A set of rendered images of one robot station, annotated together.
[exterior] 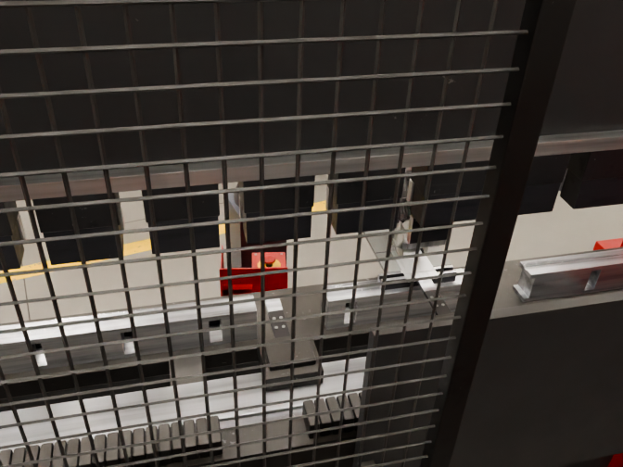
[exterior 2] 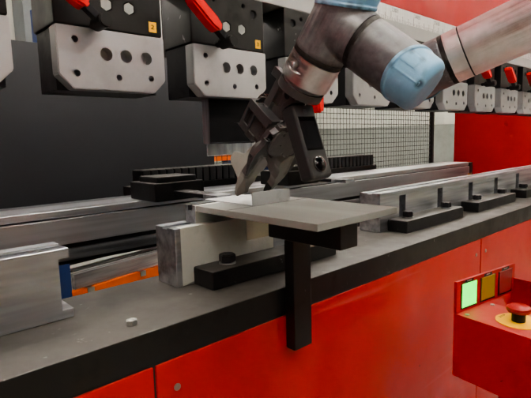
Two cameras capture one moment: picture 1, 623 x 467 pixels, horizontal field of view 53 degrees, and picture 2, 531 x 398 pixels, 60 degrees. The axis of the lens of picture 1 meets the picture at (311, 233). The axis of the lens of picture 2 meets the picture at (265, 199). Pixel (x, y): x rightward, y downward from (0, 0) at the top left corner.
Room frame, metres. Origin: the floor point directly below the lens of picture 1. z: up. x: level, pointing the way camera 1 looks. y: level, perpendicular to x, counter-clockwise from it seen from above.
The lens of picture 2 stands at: (1.99, -0.61, 1.10)
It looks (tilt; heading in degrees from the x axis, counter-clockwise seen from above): 7 degrees down; 152
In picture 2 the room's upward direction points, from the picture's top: 2 degrees counter-clockwise
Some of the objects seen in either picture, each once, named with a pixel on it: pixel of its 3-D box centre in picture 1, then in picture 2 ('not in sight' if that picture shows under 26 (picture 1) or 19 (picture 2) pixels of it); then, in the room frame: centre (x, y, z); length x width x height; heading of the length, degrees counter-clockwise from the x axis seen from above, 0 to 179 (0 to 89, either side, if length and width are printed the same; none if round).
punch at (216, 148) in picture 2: (428, 231); (229, 127); (1.24, -0.28, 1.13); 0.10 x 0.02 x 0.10; 105
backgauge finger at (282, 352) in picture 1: (282, 334); (310, 175); (0.98, 0.05, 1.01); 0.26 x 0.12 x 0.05; 15
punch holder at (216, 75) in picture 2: (446, 183); (216, 50); (1.25, -0.31, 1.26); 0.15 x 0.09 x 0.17; 105
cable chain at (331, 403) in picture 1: (400, 404); (200, 173); (0.80, -0.18, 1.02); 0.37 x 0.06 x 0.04; 105
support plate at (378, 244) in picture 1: (400, 240); (291, 209); (1.38, -0.24, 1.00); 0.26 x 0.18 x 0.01; 15
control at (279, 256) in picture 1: (254, 275); (525, 329); (1.50, 0.17, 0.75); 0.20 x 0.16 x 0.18; 96
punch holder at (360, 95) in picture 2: (275, 198); (357, 69); (1.14, 0.08, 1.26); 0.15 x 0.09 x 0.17; 105
